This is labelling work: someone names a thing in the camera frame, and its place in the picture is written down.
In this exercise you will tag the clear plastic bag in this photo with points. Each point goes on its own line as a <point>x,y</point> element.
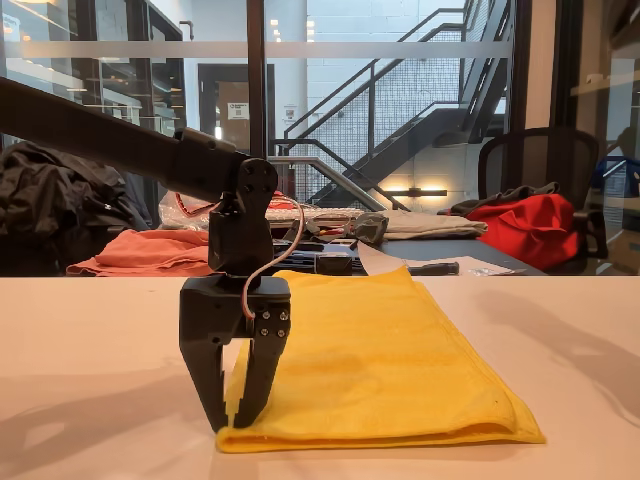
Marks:
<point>172,212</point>

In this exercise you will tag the cardboard box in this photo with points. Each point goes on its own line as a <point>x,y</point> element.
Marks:
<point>627,252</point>

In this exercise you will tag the white door sign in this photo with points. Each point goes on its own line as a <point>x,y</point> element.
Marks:
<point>238,110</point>

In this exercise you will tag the black jacket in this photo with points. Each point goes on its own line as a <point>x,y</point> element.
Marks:
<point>50,210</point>

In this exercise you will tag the white computer keyboard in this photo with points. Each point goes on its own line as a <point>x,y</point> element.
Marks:
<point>325,214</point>

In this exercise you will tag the beige folded cloth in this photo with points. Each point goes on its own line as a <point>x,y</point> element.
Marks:
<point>430,225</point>

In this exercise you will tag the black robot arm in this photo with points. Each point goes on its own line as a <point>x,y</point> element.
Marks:
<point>110,137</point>

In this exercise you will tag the small black box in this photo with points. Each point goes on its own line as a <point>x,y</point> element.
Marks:
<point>334,263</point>

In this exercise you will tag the yellow microfiber towel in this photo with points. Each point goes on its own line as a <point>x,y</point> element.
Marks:
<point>380,370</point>

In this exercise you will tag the grey work gloves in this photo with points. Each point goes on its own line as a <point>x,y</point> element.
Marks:
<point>372,226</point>

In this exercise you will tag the white wall notice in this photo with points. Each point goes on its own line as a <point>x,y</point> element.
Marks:
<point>289,112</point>

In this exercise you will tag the white paper sheet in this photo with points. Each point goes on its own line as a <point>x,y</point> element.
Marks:
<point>470,262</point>

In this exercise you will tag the small clear plastic packet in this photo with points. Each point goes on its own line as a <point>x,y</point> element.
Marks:
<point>487,270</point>

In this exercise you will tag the olive green cloth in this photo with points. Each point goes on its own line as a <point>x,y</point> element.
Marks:
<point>505,196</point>

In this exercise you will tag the black remote control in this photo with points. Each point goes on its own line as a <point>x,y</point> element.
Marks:
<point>305,246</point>

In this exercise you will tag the black metal staircase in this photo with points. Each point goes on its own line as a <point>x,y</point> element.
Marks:
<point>425,125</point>

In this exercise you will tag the black mesh office chair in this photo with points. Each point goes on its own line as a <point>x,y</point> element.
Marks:
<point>545,155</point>

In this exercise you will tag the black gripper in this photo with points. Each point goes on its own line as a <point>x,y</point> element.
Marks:
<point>212,315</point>

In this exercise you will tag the salmon pink shirt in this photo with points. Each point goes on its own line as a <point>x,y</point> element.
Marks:
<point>145,252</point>

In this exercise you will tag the red fabric bag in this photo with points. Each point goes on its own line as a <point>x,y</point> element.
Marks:
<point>530,230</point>

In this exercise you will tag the dark framed glass door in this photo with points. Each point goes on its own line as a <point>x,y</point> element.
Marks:
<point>210,100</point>

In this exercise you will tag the glowing wall light bar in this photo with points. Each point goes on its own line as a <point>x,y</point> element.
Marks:
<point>417,191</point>

